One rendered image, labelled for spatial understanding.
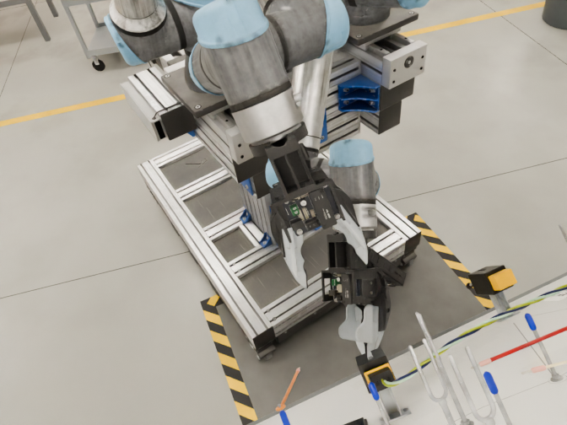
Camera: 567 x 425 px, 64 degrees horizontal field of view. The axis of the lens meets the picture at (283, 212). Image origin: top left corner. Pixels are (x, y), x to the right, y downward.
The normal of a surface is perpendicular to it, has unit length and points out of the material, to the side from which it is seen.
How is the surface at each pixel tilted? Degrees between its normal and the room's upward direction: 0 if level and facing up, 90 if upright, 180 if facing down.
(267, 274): 0
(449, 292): 0
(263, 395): 0
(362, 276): 57
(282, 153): 62
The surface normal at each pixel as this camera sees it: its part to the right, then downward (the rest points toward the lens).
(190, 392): -0.11, -0.68
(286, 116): 0.54, 0.07
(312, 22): 0.29, 0.02
